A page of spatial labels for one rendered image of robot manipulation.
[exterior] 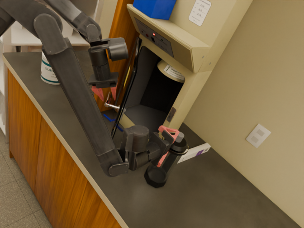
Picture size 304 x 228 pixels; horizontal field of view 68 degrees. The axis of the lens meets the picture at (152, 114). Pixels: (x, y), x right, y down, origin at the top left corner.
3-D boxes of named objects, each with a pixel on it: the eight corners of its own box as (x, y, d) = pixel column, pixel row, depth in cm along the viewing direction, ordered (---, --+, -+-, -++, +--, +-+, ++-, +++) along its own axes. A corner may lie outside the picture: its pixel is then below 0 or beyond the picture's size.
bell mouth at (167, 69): (173, 60, 108) (178, 50, 105) (201, 81, 100) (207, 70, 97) (149, 62, 95) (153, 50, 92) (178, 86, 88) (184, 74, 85)
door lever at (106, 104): (120, 98, 90) (121, 93, 89) (117, 112, 82) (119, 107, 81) (107, 94, 89) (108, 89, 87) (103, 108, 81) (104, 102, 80)
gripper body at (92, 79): (92, 78, 84) (87, 59, 79) (119, 76, 83) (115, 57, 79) (88, 87, 79) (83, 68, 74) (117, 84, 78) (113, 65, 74)
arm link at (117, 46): (87, 34, 79) (84, 25, 70) (119, 28, 81) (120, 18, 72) (96, 67, 80) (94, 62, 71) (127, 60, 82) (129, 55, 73)
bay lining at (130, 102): (152, 100, 131) (176, 44, 111) (183, 128, 120) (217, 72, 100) (120, 108, 114) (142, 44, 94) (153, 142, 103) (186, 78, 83)
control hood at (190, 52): (140, 31, 93) (148, 7, 88) (197, 73, 79) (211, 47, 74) (118, 30, 85) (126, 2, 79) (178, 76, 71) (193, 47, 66)
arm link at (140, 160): (120, 166, 67) (133, 175, 64) (121, 146, 64) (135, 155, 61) (137, 158, 72) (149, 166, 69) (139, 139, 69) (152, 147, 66)
